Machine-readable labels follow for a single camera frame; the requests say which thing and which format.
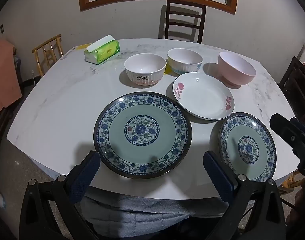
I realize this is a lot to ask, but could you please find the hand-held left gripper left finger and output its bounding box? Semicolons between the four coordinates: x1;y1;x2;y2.
19;150;101;240

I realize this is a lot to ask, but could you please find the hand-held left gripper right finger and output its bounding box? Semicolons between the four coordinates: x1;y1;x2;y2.
203;150;286;240

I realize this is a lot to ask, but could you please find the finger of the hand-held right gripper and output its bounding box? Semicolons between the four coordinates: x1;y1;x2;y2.
269;113;305;157

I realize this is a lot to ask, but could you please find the small blue floral plate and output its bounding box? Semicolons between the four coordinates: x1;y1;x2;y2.
218;112;277;182

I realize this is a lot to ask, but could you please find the large blue floral plate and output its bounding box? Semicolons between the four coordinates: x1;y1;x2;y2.
93;92;192;180

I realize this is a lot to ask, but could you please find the white plate with pink flowers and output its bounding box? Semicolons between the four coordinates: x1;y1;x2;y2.
172;72;235;120

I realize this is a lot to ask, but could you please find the white bowl with blue base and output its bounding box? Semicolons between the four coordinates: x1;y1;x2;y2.
167;48;203;75

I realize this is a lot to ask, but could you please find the white bowl with pink base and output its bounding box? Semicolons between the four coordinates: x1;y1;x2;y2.
124;53;167;85

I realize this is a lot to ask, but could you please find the person's right hand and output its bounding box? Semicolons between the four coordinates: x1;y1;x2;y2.
285;187;305;228

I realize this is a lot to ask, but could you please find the bamboo chair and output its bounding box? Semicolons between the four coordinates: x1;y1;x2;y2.
279;170;303;198
32;34;64;78

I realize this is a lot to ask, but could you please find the dark carved wooden chair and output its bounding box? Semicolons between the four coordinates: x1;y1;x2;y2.
279;56;305;128

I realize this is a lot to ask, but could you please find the orange cloth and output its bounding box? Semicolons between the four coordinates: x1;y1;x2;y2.
0;39;23;117

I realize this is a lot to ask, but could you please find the green tissue box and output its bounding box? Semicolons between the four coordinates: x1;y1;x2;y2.
84;35;120;65

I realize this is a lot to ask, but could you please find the dark wooden ladder-back chair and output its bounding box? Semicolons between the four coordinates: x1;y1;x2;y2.
164;0;207;44

